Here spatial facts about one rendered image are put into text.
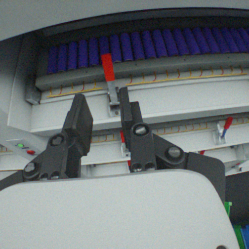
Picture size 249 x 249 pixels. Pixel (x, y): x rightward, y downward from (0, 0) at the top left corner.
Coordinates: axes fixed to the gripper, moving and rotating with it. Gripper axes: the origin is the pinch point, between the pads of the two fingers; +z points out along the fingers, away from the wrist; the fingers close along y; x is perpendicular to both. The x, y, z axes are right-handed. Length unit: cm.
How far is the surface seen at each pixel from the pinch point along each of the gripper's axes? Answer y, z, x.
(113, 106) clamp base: -0.4, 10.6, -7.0
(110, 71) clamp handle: 0.3, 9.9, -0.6
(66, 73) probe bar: -7.7, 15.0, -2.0
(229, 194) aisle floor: 66, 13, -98
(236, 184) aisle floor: 74, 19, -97
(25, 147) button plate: -20.6, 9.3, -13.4
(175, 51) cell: 11.3, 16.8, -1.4
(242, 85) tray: 23.5, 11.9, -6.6
